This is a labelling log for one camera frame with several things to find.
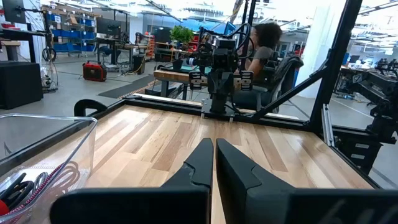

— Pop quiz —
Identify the red braided USB-C cable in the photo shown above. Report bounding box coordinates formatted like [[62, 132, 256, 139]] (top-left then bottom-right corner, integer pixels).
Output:
[[6, 163, 66, 216]]

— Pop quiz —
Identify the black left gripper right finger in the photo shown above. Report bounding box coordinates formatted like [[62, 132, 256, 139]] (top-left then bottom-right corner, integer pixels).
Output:
[[216, 138, 398, 224]]

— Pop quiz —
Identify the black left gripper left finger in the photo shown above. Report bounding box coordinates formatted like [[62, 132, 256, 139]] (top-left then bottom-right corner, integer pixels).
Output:
[[49, 138, 215, 224]]

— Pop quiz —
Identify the black office chair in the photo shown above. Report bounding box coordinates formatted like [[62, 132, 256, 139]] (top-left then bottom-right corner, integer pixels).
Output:
[[257, 55, 305, 113]]

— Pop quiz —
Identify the shelf with blue bins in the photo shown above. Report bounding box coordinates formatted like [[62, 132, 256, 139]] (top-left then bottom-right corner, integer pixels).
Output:
[[43, 4, 97, 58]]

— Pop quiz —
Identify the black neighbouring station base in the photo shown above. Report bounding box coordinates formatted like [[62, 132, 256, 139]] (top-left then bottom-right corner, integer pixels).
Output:
[[330, 127, 382, 175]]

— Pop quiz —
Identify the red black equipment case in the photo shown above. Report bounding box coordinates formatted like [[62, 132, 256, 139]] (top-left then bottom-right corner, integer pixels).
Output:
[[82, 61, 108, 82]]

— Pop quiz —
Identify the black aluminium table frame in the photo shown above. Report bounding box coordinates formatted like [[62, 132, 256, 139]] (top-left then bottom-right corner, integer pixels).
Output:
[[0, 0, 382, 190]]

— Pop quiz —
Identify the black cabinet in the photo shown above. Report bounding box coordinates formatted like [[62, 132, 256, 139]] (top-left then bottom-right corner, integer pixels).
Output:
[[0, 61, 44, 110]]

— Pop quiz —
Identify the black computer monitor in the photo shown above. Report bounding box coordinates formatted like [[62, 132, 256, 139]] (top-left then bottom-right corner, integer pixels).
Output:
[[2, 0, 27, 24], [95, 17, 122, 37]]

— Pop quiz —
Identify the red drawer cart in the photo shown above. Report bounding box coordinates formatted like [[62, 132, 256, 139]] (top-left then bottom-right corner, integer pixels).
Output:
[[146, 34, 156, 62]]

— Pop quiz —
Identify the black cable with red wrap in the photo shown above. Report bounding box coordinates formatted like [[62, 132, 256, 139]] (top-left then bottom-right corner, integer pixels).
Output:
[[0, 180, 35, 217]]

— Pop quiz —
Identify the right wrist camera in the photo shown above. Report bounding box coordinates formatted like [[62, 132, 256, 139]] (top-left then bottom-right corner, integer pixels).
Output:
[[214, 37, 237, 50]]

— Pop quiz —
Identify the green potted plant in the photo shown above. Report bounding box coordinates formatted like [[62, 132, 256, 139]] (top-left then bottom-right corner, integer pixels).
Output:
[[169, 24, 195, 71]]

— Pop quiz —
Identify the wooden workbench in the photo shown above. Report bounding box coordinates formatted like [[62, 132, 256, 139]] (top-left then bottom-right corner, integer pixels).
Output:
[[154, 68, 215, 101]]

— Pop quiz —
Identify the black computer tower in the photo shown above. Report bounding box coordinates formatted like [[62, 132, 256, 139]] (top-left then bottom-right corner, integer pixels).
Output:
[[132, 54, 146, 75]]

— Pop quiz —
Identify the black arched handle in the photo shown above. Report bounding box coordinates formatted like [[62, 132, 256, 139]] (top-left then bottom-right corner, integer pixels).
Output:
[[73, 98, 108, 118]]

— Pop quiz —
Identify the black floor mat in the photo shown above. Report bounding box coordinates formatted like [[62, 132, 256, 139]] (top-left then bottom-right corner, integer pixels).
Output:
[[98, 74, 157, 100]]

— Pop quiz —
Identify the plain black USB-C cable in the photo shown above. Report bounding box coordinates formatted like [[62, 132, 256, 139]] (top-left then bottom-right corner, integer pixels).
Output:
[[0, 172, 27, 200]]

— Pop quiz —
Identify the black upright pole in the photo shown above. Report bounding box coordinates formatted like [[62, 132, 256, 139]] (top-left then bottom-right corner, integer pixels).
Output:
[[238, 0, 257, 71]]

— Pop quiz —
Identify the clear plastic box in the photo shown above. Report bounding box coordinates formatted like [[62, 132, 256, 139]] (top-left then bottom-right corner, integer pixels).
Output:
[[0, 113, 98, 224]]

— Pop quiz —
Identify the person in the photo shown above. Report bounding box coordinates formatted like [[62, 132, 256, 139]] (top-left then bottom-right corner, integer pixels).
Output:
[[233, 22, 284, 110]]

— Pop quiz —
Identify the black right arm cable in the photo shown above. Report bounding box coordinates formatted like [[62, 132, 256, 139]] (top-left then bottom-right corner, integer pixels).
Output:
[[229, 23, 255, 60]]

